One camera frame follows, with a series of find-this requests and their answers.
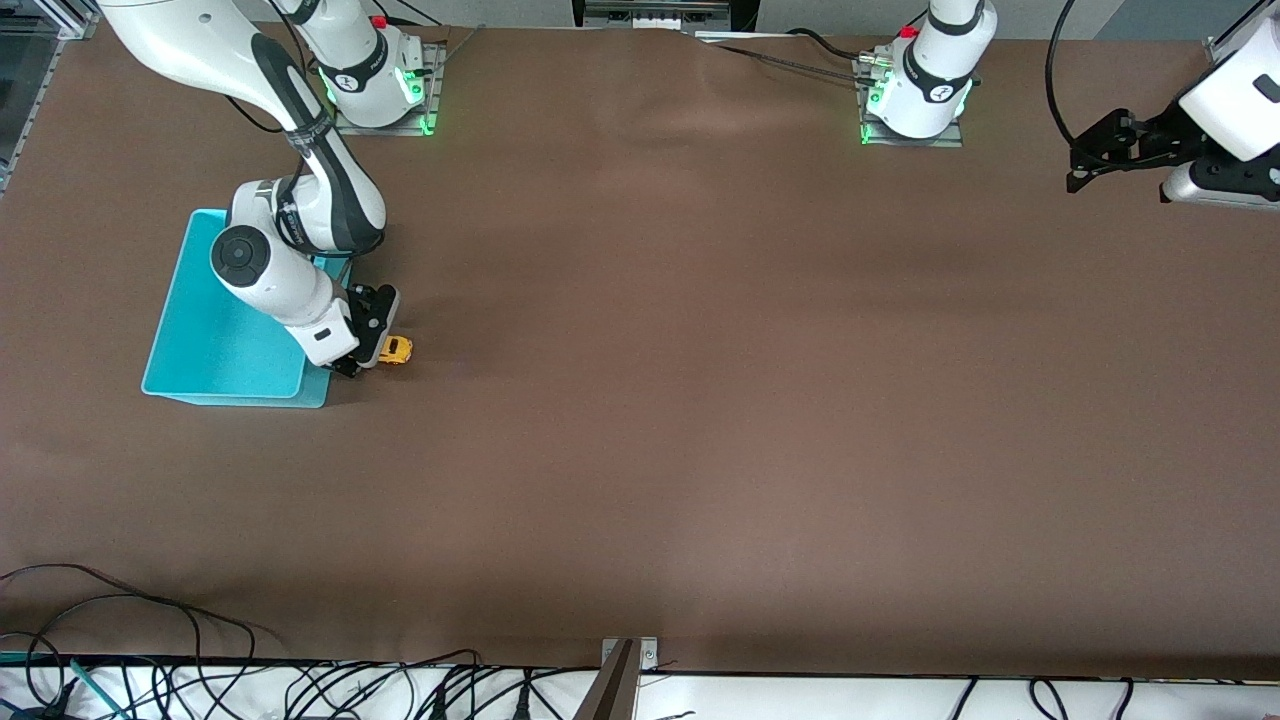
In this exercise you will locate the white table edge ledge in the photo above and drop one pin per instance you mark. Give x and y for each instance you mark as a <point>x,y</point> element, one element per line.
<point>800,700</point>

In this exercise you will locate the brown table cover sheet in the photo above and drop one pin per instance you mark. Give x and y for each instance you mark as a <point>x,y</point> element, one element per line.
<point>640,400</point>

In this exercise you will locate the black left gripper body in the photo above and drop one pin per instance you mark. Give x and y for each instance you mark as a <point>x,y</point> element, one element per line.
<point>1160,132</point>

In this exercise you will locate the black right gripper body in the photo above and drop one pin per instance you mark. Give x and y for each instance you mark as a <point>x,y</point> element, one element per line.
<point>362,298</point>

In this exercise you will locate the turquoise plastic bin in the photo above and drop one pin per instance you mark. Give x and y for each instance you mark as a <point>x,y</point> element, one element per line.
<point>220,360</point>

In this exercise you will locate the black power plug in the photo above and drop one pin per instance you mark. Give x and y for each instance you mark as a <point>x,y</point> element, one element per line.
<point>522,703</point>
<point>437,705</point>

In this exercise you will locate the yellow beetle toy car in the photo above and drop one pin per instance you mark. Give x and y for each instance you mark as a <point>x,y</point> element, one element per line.
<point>398,350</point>

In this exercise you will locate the grey metal power strip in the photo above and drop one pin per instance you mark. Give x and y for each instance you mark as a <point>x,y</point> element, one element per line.
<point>650,15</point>

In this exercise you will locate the grey metal bracket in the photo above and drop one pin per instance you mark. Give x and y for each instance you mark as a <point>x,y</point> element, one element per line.
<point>620,690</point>

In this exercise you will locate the aluminium frame profile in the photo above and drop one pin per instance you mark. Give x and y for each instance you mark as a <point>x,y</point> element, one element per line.
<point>65,20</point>
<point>1215,48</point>

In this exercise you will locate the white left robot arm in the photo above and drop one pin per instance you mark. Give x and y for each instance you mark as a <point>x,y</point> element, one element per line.
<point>930,90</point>

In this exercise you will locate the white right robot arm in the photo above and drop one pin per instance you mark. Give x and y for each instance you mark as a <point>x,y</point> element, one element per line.
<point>360,70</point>

